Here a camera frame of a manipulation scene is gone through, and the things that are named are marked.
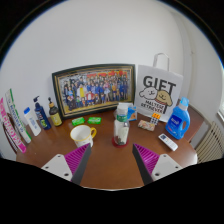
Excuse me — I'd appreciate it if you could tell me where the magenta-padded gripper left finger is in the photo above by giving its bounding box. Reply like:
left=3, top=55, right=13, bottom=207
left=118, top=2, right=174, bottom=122
left=41, top=143, right=92, bottom=186

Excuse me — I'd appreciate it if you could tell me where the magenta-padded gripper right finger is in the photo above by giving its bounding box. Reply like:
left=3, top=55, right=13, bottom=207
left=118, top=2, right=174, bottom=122
left=131, top=143, right=184, bottom=186

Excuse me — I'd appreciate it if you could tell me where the clear green-labelled drink bottle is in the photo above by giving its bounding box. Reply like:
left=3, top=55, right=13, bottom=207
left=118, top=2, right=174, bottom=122
left=113, top=103, right=131, bottom=147

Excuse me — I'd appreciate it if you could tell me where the white remote control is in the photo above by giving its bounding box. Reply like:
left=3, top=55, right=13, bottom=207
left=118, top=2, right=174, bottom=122
left=157, top=133, right=179, bottom=152

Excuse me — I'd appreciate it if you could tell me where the white mug with yellow rim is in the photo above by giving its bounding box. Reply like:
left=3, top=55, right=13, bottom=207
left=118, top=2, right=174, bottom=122
left=69, top=124, right=98, bottom=149

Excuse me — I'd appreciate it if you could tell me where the blue detergent bottle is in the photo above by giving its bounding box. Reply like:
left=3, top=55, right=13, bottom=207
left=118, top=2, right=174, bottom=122
left=165, top=97, right=192, bottom=140

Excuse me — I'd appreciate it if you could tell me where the colourful puzzle cube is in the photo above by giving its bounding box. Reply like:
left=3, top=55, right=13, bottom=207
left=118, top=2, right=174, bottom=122
left=149, top=112, right=162, bottom=126

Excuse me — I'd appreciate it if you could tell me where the small green packet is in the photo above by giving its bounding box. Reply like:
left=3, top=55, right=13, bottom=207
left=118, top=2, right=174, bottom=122
left=71, top=116, right=86, bottom=127
left=87, top=116, right=102, bottom=125

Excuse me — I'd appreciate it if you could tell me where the brown pump bottle, yellow label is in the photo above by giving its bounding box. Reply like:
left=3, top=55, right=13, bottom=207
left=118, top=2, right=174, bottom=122
left=47, top=96, right=64, bottom=127

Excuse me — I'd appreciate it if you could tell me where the white bottle with blue cap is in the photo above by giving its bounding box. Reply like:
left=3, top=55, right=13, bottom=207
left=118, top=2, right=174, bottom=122
left=23, top=106, right=42, bottom=137

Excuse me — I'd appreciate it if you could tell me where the white radiator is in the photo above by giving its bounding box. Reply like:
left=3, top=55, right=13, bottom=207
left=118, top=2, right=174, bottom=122
left=194, top=120, right=224, bottom=164

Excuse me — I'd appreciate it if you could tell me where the dark blue pump bottle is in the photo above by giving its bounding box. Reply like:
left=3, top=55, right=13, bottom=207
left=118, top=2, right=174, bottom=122
left=32, top=95, right=53, bottom=131

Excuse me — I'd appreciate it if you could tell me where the pink shuttlecock tube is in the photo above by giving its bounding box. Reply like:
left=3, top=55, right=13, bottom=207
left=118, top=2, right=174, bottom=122
left=0, top=97, right=27, bottom=154

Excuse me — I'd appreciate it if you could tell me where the green and white shuttlecock tube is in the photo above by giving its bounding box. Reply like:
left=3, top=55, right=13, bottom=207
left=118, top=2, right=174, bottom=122
left=4, top=88, right=33, bottom=145

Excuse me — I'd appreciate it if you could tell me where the white printed paper gift bag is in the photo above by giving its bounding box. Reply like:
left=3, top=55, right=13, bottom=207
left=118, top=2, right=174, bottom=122
left=134, top=52, right=184, bottom=123

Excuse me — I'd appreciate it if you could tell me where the framed group picture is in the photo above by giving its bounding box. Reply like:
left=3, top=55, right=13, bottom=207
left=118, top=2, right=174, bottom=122
left=51, top=63, right=137, bottom=120

